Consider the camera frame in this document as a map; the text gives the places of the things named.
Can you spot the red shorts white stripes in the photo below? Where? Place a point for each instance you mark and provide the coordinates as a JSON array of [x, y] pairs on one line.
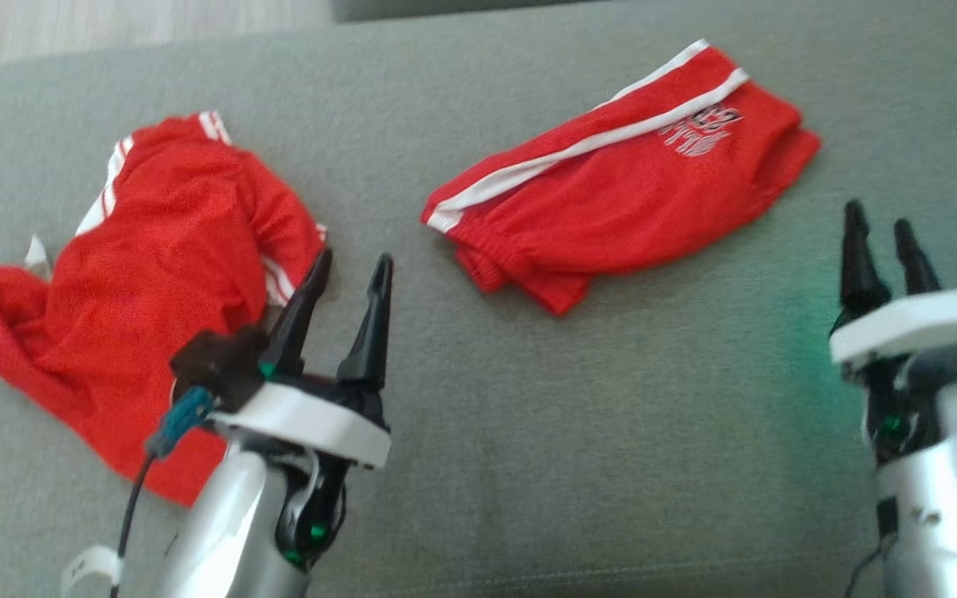
[[620, 191]]

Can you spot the long grey sofa seat cushion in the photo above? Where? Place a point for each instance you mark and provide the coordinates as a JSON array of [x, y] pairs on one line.
[[445, 8]]

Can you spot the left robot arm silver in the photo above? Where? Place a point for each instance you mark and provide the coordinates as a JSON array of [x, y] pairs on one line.
[[229, 523]]

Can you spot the large grey ottoman cushion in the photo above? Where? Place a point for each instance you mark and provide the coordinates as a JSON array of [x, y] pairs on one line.
[[570, 432]]

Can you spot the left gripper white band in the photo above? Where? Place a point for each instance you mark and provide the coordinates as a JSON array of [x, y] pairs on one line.
[[312, 419]]

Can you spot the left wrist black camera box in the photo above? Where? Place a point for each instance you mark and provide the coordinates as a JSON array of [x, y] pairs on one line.
[[213, 365]]

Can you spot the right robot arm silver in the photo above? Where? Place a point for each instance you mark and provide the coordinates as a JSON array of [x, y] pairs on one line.
[[952, 482]]

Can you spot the red jersey white sleeves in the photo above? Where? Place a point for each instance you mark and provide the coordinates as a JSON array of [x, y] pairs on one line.
[[154, 274]]

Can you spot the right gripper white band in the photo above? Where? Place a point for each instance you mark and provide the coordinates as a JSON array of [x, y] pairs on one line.
[[919, 324]]

